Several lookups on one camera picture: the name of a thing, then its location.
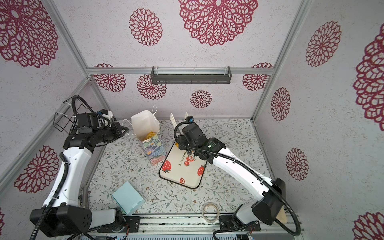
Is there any striped croissant bread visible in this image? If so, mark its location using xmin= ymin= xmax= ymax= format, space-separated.
xmin=142 ymin=132 xmax=157 ymax=142

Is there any floral paper bag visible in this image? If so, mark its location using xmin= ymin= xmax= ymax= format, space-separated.
xmin=122 ymin=106 xmax=167 ymax=166

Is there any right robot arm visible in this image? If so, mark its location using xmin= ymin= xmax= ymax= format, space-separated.
xmin=170 ymin=115 xmax=302 ymax=239

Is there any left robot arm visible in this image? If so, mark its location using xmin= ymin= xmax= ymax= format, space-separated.
xmin=30 ymin=122 xmax=129 ymax=240

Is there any strawberry print bread tray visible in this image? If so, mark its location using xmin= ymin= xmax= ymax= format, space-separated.
xmin=159 ymin=142 xmax=207 ymax=189

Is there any light green box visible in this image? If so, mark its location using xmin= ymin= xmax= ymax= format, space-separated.
xmin=112 ymin=182 xmax=145 ymax=216

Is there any clear tape roll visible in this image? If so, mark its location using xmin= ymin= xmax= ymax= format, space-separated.
xmin=202 ymin=202 xmax=220 ymax=223

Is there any beige brush block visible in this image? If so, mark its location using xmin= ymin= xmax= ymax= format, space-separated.
xmin=276 ymin=207 xmax=288 ymax=225

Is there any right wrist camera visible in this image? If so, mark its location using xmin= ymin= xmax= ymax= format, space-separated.
xmin=182 ymin=117 xmax=208 ymax=147

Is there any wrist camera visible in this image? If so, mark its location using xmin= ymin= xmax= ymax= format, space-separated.
xmin=182 ymin=117 xmax=208 ymax=147
xmin=76 ymin=109 xmax=115 ymax=134

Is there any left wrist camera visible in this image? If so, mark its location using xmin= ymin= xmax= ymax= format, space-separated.
xmin=76 ymin=109 xmax=115 ymax=134

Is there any black wire basket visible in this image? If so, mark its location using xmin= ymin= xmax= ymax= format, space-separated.
xmin=52 ymin=95 xmax=90 ymax=134

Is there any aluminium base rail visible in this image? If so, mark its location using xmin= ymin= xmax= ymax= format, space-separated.
xmin=80 ymin=212 xmax=306 ymax=240

